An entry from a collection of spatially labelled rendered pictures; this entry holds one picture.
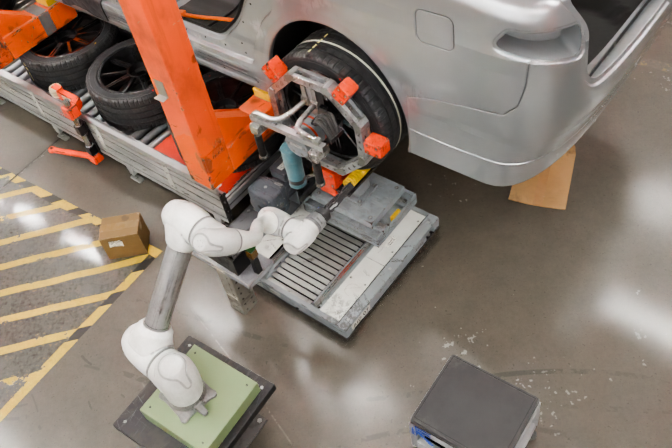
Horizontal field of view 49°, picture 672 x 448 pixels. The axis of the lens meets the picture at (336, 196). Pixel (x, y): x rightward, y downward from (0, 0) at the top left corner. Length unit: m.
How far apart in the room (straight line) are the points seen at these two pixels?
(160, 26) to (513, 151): 1.50
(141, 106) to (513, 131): 2.35
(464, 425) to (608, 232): 1.47
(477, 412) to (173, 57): 1.90
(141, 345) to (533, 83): 1.82
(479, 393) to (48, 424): 2.04
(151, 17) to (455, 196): 1.96
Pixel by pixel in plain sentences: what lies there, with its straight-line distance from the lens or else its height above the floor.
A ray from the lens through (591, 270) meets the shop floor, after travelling 3.88.
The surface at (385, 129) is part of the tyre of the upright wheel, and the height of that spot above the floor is 0.90.
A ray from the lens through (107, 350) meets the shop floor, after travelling 3.98.
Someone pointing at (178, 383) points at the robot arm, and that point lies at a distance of 3.00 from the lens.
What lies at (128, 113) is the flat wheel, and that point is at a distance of 4.52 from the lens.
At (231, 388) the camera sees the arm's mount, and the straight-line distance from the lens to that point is 3.20.
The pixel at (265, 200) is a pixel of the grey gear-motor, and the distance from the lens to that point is 3.76.
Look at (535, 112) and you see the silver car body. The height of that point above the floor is 1.20.
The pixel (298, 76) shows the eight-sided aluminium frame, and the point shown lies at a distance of 3.24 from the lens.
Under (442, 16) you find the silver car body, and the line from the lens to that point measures 2.74.
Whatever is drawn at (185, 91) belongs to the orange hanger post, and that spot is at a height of 1.13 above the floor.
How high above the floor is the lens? 3.11
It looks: 47 degrees down
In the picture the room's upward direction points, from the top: 12 degrees counter-clockwise
